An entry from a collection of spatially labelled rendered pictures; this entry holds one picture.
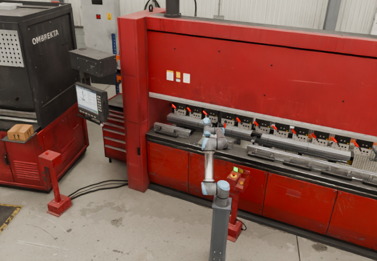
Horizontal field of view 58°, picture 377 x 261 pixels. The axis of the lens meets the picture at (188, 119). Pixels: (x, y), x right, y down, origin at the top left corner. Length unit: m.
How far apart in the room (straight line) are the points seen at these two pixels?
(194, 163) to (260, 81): 1.32
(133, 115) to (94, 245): 1.54
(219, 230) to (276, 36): 1.97
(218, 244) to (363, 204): 1.54
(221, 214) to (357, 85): 1.75
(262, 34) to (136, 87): 1.55
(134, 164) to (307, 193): 2.15
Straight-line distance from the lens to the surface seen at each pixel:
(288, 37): 3.44
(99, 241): 4.20
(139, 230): 4.24
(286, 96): 3.62
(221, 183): 3.27
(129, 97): 4.12
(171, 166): 4.40
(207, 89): 3.83
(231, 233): 4.15
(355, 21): 8.05
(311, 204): 4.07
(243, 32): 3.52
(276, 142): 4.15
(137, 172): 4.60
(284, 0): 7.75
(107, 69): 3.73
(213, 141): 3.25
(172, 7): 3.87
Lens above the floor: 2.95
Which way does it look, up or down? 26 degrees down
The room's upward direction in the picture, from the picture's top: 1 degrees clockwise
